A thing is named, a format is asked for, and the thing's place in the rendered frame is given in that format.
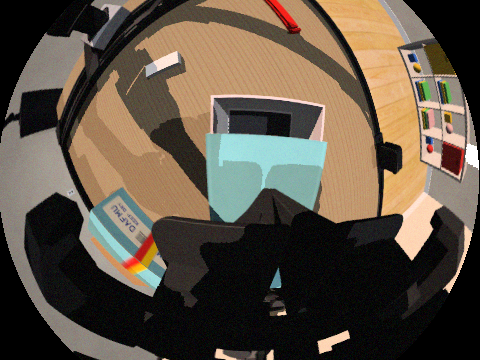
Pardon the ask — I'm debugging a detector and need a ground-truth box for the light blue box sleeve with red and yellow band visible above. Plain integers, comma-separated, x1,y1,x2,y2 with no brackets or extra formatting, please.
88,187,167,290

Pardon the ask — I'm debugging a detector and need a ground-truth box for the light blue cardboard box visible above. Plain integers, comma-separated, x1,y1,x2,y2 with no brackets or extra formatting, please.
206,95,327,222

